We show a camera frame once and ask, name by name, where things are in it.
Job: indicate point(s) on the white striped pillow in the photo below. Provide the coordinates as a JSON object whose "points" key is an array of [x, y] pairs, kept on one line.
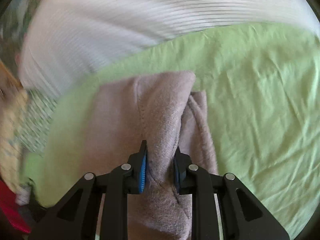
{"points": [[68, 39]]}

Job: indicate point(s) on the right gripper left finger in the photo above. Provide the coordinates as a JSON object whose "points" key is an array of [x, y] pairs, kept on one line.
{"points": [[96, 201]]}

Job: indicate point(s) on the green white patterned pillow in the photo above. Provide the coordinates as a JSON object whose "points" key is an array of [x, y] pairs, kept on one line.
{"points": [[34, 121]]}

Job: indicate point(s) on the light green bed sheet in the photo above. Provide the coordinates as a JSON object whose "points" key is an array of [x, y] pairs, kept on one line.
{"points": [[262, 86]]}

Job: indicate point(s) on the red cloth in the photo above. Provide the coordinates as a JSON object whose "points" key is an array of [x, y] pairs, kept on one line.
{"points": [[10, 210]]}

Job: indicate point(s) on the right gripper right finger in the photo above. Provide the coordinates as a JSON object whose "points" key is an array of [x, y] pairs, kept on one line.
{"points": [[223, 205]]}

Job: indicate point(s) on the mauve fleece sweater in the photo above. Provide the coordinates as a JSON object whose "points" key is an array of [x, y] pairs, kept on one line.
{"points": [[164, 110]]}

